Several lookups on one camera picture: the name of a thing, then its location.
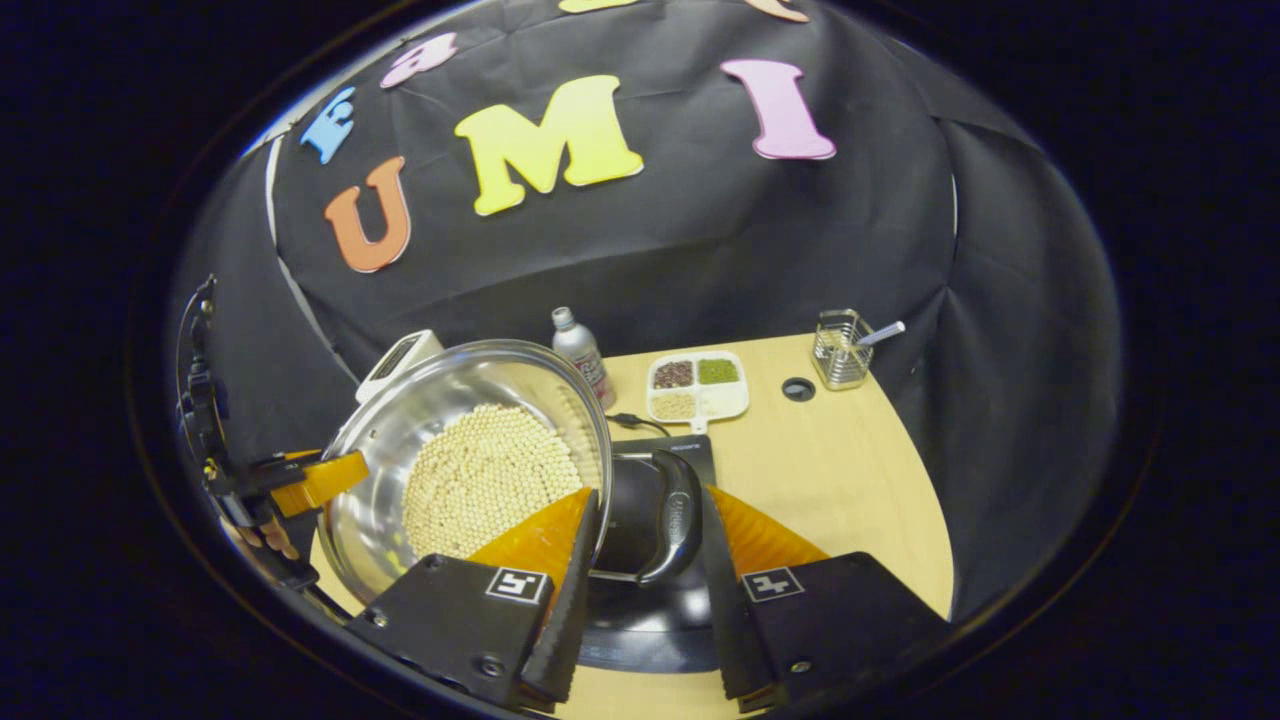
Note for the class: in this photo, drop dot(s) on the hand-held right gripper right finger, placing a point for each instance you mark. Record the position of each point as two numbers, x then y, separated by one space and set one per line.
722 620

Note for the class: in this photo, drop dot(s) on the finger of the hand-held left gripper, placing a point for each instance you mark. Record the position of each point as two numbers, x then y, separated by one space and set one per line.
270 472
320 480

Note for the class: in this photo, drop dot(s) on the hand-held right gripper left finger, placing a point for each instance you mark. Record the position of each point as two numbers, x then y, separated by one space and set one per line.
578 600

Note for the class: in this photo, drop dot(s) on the black induction cooktop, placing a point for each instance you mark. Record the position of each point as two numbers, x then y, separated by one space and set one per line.
640 630

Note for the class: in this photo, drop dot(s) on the white toaster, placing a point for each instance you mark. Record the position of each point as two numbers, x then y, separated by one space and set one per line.
400 362

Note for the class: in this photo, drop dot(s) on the pile of pale beans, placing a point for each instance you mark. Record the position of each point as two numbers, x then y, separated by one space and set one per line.
490 480

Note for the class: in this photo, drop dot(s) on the white divided dish of grains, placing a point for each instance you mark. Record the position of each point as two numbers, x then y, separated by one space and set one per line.
698 385

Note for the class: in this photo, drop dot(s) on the black table grommet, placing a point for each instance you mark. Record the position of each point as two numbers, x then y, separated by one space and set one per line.
798 389

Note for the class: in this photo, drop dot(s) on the silver bottle with pink label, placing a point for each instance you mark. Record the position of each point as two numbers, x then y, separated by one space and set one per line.
585 355

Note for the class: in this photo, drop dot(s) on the metal mesh holder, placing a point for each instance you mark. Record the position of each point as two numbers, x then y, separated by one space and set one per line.
838 355

